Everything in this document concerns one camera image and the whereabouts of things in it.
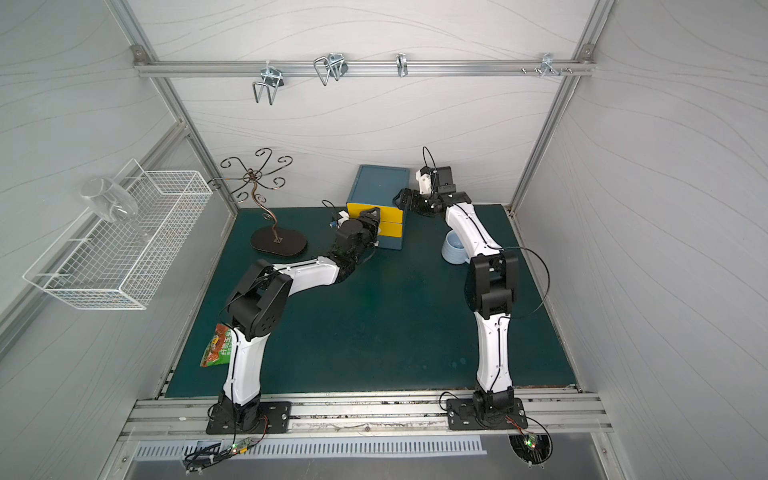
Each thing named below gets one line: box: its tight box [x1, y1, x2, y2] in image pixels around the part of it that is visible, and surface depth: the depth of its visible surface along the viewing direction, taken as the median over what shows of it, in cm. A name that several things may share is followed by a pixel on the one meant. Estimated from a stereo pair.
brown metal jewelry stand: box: [208, 148, 307, 257], surface depth 94 cm
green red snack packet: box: [200, 323, 232, 368], surface depth 84 cm
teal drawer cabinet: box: [346, 165, 410, 251], surface depth 97 cm
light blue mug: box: [441, 230, 471, 265], surface depth 104 cm
